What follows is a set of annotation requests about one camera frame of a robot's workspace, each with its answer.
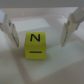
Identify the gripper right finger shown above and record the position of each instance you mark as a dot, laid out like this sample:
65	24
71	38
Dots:
69	29

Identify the white plastic box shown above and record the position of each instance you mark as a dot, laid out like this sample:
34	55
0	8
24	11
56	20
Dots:
50	71

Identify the yellow block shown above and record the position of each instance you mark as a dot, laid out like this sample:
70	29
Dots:
34	46

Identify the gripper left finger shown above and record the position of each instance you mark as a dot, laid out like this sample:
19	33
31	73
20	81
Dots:
10	29

